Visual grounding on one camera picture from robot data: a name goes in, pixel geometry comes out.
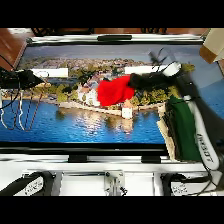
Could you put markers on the dark green garment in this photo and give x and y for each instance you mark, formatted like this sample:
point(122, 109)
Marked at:
point(185, 133)

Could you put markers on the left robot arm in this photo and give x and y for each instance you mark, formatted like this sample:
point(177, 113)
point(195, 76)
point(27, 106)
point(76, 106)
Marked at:
point(20, 79)

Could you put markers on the beige garment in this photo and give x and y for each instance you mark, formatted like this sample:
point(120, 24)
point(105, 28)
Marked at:
point(166, 133)

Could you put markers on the brown clothes hanger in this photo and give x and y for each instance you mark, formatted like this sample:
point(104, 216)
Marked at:
point(33, 113)

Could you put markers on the cardboard box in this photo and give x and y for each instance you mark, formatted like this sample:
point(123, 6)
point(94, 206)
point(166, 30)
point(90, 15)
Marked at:
point(213, 45)

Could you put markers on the white clothes hanger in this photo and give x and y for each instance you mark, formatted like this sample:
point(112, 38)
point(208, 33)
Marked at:
point(2, 115)

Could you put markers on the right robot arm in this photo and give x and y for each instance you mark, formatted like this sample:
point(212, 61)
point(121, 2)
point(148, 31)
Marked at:
point(203, 140)

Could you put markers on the red garment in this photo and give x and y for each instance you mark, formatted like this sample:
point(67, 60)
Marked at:
point(113, 91)

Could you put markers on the silver frame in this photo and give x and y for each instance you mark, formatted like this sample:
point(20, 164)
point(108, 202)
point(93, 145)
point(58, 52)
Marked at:
point(86, 165)

